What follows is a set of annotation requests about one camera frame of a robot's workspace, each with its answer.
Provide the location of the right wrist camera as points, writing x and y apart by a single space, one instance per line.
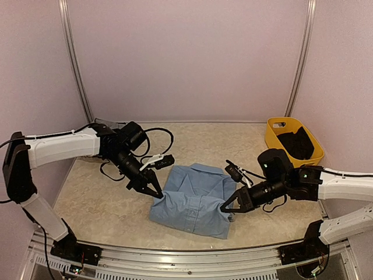
237 174

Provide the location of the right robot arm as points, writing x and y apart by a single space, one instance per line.
307 183

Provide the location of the right aluminium frame post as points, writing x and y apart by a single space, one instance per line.
302 59

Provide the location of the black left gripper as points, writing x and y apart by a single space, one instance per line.
143 179

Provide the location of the light blue long sleeve shirt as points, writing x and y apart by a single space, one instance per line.
192 197

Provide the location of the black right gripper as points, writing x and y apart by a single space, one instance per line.
247 203

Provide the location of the grey denim shirt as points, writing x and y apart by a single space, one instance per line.
110 124

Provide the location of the aluminium front rail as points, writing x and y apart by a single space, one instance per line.
116 262

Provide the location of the left aluminium frame post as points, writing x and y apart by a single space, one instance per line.
73 58

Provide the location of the aluminium frame post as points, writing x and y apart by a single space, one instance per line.
302 59
73 58

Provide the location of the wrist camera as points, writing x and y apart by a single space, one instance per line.
237 174
158 162

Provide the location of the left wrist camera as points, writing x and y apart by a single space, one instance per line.
158 162

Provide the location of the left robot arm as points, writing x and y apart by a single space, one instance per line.
25 153

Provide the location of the black garment in basket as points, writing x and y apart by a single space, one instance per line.
298 144

